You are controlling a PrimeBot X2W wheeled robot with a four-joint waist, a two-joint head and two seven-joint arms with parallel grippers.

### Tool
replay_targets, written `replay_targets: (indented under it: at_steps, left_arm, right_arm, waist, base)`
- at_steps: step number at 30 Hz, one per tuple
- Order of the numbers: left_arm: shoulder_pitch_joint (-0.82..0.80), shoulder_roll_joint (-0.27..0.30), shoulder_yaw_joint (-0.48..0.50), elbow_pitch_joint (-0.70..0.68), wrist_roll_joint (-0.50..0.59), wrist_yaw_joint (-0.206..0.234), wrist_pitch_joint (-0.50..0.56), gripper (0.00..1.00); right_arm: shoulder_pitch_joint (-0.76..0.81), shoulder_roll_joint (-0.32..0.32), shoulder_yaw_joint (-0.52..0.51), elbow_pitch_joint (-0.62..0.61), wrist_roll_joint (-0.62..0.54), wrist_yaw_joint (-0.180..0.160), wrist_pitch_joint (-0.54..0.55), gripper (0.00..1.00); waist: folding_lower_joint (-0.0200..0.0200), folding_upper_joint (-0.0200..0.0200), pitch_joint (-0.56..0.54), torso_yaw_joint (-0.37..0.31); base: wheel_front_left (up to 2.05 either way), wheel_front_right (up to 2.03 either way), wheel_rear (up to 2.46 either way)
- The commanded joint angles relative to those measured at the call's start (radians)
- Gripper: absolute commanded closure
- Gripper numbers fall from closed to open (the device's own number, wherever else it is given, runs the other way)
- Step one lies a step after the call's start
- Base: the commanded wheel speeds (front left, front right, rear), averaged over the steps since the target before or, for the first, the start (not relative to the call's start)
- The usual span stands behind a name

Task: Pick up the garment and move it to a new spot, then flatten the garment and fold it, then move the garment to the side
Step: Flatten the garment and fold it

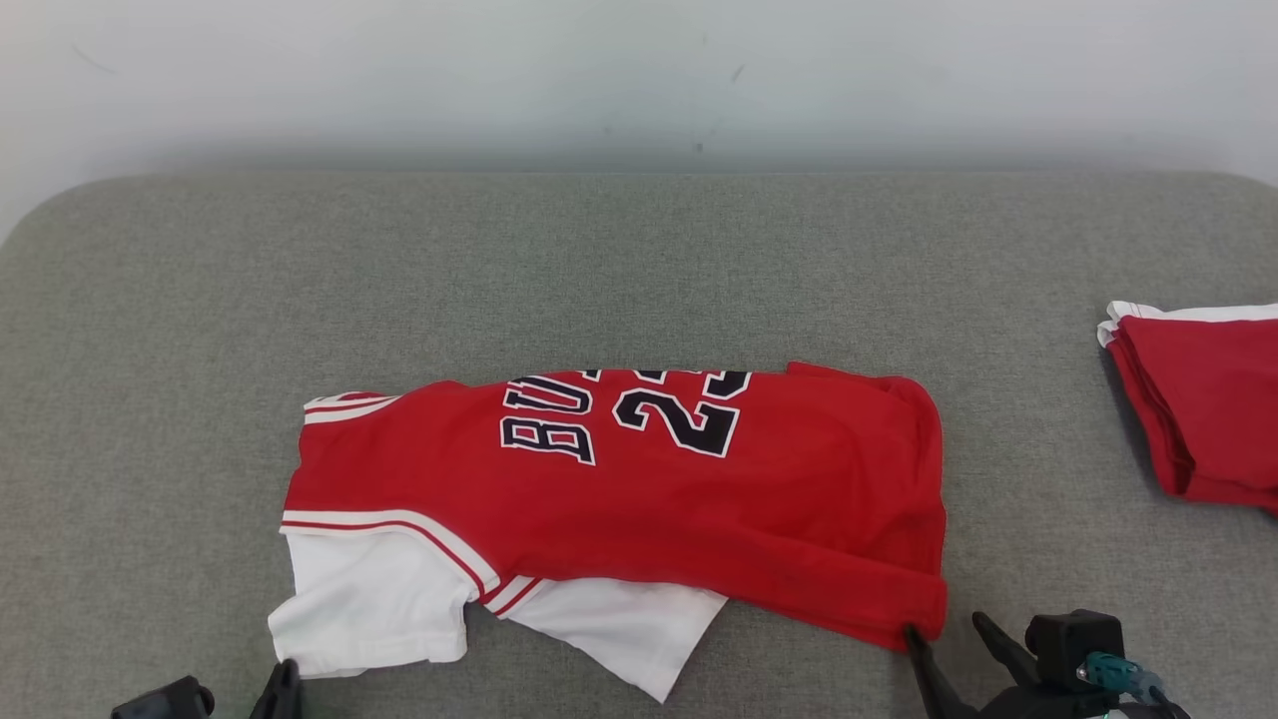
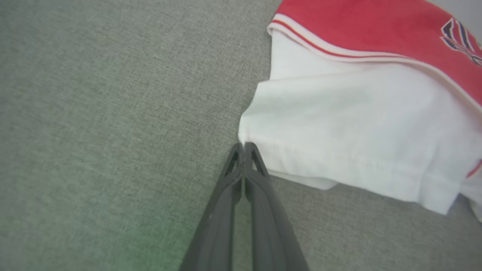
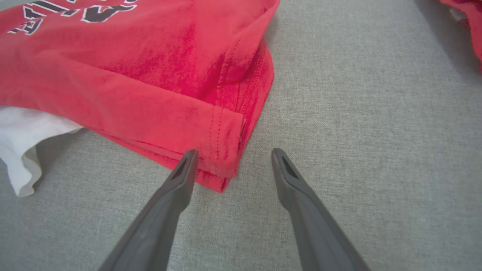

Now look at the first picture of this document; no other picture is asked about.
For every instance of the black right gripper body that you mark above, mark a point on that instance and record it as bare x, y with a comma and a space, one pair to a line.
1038, 704

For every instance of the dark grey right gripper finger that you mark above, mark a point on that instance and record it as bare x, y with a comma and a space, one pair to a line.
1003, 654
939, 689

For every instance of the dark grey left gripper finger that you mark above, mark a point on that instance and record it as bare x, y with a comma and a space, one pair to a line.
282, 694

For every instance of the red Bulls jersey white sleeves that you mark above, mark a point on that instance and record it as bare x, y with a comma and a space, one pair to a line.
699, 509

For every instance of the red Bulls shorts white trim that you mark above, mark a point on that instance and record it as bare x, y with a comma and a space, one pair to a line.
1208, 399

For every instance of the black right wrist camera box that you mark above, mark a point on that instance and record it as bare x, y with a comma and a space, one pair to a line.
1068, 639

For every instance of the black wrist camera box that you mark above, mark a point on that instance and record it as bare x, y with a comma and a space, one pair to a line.
165, 701
1068, 639

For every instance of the teal right camera connector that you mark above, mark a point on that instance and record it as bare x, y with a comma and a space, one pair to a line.
1118, 674

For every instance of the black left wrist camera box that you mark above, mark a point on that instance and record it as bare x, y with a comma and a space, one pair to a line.
165, 701

